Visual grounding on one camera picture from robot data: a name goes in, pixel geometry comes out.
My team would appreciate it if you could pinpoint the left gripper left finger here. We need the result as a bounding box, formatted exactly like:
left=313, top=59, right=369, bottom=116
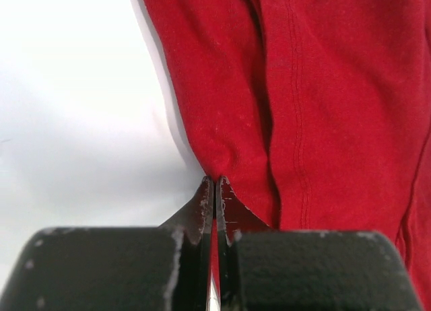
left=1, top=177, right=213, bottom=311

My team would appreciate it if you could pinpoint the dark red t-shirt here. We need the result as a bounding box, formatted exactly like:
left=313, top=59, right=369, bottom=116
left=144, top=0, right=430, bottom=310

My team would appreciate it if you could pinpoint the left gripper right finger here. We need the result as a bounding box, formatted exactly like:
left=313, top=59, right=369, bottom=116
left=215, top=177, right=422, bottom=310

